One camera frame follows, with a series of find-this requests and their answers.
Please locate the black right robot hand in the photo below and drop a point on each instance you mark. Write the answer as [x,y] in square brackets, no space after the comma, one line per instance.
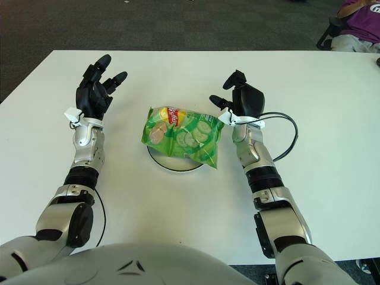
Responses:
[249,101]

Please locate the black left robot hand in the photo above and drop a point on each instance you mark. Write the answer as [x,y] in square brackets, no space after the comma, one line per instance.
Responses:
[92,98]

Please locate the green chips snack bag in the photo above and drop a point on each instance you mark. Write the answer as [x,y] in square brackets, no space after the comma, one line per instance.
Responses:
[190,136]

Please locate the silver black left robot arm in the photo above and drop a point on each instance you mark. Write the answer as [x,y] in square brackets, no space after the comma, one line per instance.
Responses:
[86,148]

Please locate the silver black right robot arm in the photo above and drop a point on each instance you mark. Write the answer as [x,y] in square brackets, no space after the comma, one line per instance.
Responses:
[255,148]

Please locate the white plate with black rim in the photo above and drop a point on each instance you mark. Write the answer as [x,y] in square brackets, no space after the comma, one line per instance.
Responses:
[175,164]

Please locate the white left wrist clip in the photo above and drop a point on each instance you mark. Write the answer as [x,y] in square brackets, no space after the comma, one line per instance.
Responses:
[72,114]

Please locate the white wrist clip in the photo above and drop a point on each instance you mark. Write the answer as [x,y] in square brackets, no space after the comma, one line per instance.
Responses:
[227,117]
[72,114]

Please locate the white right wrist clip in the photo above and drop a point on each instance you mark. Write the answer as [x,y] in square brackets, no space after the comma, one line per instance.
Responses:
[227,117]

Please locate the black office chair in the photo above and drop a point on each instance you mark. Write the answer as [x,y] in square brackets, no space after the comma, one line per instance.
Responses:
[323,41]

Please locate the dark object at table edge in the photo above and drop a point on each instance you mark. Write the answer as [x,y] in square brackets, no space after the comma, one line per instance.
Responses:
[378,61]

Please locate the grey robot torso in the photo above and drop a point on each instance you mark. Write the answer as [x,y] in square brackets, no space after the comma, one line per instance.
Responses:
[118,267]

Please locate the grey caster wheel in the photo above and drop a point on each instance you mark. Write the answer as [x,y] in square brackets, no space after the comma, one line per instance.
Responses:
[363,265]

